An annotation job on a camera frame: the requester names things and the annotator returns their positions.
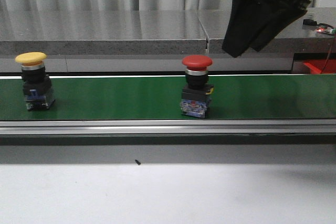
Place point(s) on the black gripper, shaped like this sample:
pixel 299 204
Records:
pixel 255 23

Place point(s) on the red mushroom push button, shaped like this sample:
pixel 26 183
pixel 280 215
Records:
pixel 196 94

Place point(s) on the yellow mushroom push button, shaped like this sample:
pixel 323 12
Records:
pixel 37 86

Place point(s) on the small green circuit board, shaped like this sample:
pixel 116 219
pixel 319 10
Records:
pixel 322 28

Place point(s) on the red tray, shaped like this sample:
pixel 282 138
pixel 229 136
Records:
pixel 320 66

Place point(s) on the green conveyor belt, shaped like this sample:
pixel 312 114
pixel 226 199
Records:
pixel 302 96

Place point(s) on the grey stone bench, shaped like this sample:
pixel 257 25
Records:
pixel 147 41

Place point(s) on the aluminium conveyor frame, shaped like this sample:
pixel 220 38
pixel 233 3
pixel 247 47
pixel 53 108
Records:
pixel 184 126

